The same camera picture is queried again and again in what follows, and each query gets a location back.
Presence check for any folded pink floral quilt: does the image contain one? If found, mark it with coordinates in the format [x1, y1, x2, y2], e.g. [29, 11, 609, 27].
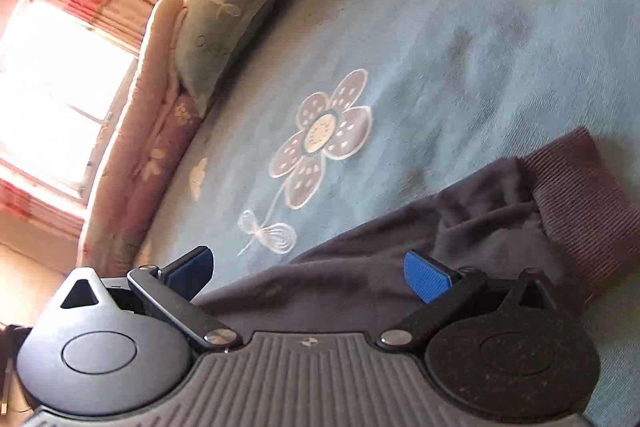
[82, 0, 207, 269]

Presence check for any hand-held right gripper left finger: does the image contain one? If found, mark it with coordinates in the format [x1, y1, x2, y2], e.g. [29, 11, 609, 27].
[59, 246, 241, 354]

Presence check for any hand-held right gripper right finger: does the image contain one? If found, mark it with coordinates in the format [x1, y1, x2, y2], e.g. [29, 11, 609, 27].
[376, 249, 572, 354]

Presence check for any beige sweatshirt with dark sleeves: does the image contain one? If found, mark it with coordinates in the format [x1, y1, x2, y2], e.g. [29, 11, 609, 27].
[192, 127, 640, 348]

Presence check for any green flower print pillow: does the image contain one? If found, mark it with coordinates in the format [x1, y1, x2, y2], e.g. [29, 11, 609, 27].
[172, 0, 296, 118]

